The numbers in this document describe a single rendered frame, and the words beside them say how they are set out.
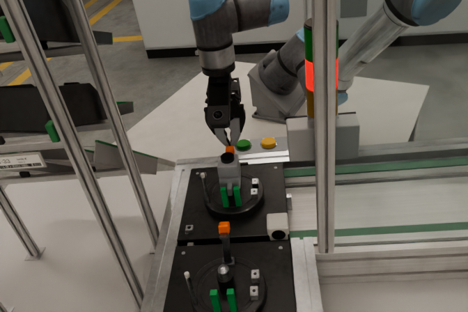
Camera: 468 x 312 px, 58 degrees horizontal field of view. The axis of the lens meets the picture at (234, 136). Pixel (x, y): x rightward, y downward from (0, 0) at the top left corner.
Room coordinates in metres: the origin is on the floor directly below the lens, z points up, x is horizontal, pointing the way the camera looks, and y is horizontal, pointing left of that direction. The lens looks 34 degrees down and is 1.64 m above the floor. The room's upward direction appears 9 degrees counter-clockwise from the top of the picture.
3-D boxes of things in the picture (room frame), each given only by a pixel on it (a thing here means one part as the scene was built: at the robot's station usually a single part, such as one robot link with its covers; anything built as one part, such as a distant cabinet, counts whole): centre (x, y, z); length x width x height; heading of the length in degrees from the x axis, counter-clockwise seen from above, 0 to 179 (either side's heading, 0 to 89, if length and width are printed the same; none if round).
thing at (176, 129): (1.24, -0.15, 0.84); 0.90 x 0.70 x 0.03; 55
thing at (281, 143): (0.93, -0.09, 0.93); 0.21 x 0.07 x 0.06; 82
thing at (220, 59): (0.82, 0.01, 1.29); 0.08 x 0.08 x 0.05
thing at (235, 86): (0.82, 0.01, 1.21); 0.09 x 0.08 x 0.12; 172
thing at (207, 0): (0.82, 0.01, 1.37); 0.09 x 0.08 x 0.11; 99
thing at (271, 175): (0.73, 0.02, 0.96); 0.24 x 0.24 x 0.02; 82
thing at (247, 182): (0.73, 0.02, 0.98); 0.14 x 0.14 x 0.02
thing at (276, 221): (0.62, -0.06, 0.97); 0.05 x 0.05 x 0.04; 82
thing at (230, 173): (0.72, 0.02, 1.06); 0.08 x 0.04 x 0.07; 173
